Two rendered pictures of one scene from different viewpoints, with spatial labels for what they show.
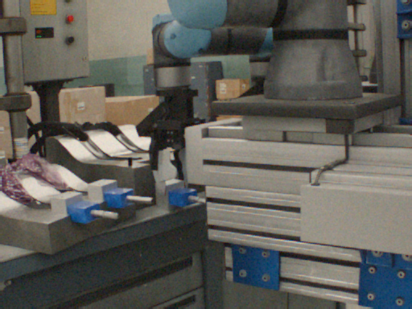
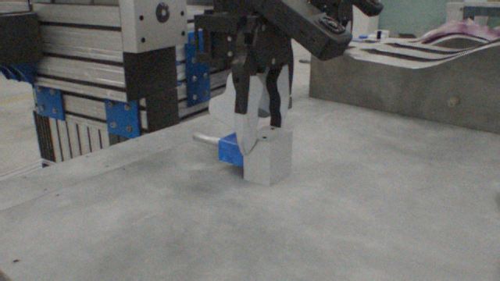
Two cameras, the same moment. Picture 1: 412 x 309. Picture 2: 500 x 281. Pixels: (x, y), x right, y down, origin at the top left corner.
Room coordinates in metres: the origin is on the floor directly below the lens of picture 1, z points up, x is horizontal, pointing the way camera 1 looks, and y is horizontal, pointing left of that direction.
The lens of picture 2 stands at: (2.12, -0.21, 1.02)
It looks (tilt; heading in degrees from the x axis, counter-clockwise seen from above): 21 degrees down; 176
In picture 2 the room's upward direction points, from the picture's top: straight up
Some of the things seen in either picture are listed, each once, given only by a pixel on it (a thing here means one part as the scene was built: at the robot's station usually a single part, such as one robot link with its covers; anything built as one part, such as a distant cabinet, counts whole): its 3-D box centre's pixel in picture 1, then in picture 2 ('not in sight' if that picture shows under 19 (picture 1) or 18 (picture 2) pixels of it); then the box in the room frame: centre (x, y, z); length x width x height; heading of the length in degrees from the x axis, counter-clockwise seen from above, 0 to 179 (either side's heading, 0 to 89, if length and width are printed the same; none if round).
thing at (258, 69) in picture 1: (262, 69); not in sight; (1.64, -0.17, 1.07); 0.08 x 0.08 x 0.05
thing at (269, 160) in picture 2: not in sight; (235, 146); (1.62, -0.19, 0.83); 0.13 x 0.05 x 0.05; 50
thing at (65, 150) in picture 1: (113, 158); (467, 69); (1.37, 0.24, 0.87); 0.50 x 0.26 x 0.14; 46
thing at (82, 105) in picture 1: (47, 135); not in sight; (5.47, 1.66, 0.47); 1.22 x 0.80 x 0.94; 61
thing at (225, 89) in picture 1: (245, 107); not in sight; (8.11, -0.58, 0.42); 0.86 x 0.33 x 0.83; 57
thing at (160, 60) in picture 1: (171, 40); not in sight; (1.10, 0.06, 1.14); 0.09 x 0.08 x 0.11; 16
